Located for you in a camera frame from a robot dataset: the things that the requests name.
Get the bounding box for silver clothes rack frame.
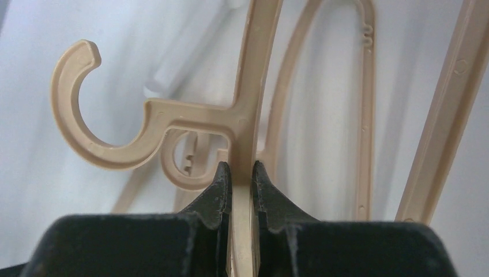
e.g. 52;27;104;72
143;1;246;98

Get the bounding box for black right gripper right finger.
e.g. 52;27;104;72
251;162;457;276

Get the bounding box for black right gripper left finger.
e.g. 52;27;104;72
21;162;232;276

